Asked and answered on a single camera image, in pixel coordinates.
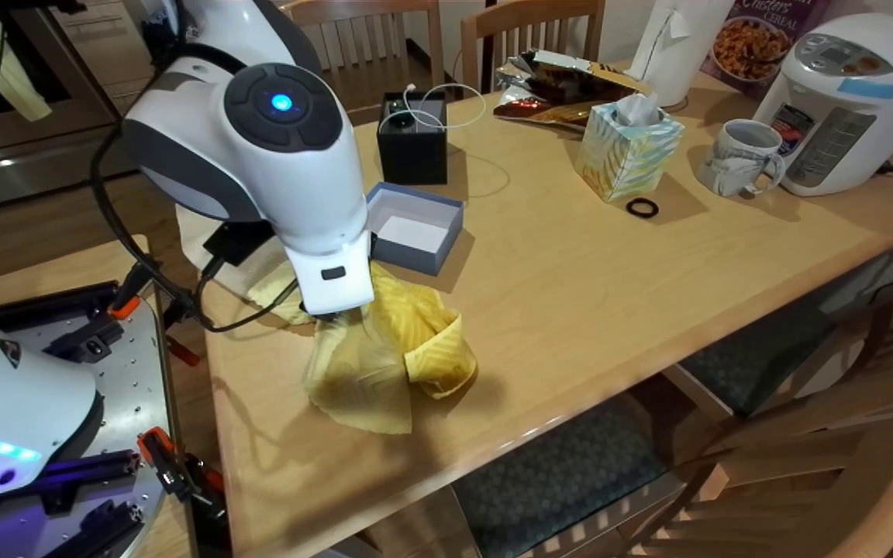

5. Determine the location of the blue-grey cardboard box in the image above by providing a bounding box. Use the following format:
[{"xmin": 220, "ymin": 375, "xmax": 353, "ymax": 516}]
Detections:
[{"xmin": 362, "ymin": 179, "xmax": 468, "ymax": 278}]

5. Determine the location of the yellow ribbed towel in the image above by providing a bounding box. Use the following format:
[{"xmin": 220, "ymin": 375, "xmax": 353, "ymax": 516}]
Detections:
[{"xmin": 300, "ymin": 260, "xmax": 480, "ymax": 439}]

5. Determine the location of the black box with pens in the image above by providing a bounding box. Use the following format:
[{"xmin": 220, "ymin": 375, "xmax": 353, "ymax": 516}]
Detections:
[{"xmin": 374, "ymin": 82, "xmax": 491, "ymax": 190}]

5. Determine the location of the striped tissue box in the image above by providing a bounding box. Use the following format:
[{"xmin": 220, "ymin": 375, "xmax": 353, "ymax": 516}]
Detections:
[{"xmin": 571, "ymin": 89, "xmax": 688, "ymax": 203}]

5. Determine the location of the brown snack packet pile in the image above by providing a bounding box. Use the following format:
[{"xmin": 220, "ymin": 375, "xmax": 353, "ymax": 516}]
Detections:
[{"xmin": 491, "ymin": 46, "xmax": 647, "ymax": 135}]

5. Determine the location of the wooden chair green seat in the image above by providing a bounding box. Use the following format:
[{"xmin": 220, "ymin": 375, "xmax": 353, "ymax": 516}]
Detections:
[
  {"xmin": 362, "ymin": 396, "xmax": 893, "ymax": 558},
  {"xmin": 662, "ymin": 242, "xmax": 893, "ymax": 437}
]

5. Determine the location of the wooden slat-back chair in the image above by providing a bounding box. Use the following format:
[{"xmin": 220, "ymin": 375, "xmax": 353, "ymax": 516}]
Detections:
[
  {"xmin": 460, "ymin": 0, "xmax": 612, "ymax": 92},
  {"xmin": 275, "ymin": 0, "xmax": 446, "ymax": 119}
]

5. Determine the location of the white ceramic mug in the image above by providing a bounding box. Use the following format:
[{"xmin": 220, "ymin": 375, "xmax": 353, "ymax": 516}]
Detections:
[{"xmin": 704, "ymin": 119, "xmax": 787, "ymax": 201}]

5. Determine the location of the black clamp orange jaw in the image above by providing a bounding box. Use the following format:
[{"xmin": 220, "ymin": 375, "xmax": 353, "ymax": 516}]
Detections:
[{"xmin": 135, "ymin": 425, "xmax": 227, "ymax": 521}]

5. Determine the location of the black clamp orange trigger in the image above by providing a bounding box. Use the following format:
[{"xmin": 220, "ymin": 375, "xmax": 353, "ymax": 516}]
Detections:
[{"xmin": 42, "ymin": 256, "xmax": 176, "ymax": 366}]

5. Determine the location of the purple cereal box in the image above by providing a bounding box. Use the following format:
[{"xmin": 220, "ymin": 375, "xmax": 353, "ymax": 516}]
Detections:
[{"xmin": 707, "ymin": 0, "xmax": 830, "ymax": 89}]

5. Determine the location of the white electric water boiler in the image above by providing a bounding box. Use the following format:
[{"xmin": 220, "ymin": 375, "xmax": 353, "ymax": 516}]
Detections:
[{"xmin": 755, "ymin": 8, "xmax": 893, "ymax": 197}]

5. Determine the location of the pale yellow paper sheet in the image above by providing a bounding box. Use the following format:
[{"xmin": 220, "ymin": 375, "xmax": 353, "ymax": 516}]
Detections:
[{"xmin": 0, "ymin": 8, "xmax": 55, "ymax": 124}]

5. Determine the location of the black rubber ring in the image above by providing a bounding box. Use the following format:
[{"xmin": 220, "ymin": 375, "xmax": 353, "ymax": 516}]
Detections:
[{"xmin": 622, "ymin": 194, "xmax": 665, "ymax": 224}]

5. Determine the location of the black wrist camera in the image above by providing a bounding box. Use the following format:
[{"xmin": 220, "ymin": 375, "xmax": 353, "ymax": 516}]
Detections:
[{"xmin": 203, "ymin": 217, "xmax": 273, "ymax": 273}]

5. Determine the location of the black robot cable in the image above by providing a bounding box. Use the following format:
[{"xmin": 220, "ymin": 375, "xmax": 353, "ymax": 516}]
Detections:
[{"xmin": 86, "ymin": 121, "xmax": 311, "ymax": 336}]

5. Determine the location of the black clamp red handle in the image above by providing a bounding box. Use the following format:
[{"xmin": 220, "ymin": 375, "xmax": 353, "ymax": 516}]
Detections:
[{"xmin": 162, "ymin": 333, "xmax": 209, "ymax": 373}]

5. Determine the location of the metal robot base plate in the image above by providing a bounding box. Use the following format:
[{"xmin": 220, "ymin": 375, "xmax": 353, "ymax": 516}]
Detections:
[{"xmin": 0, "ymin": 296, "xmax": 176, "ymax": 558}]

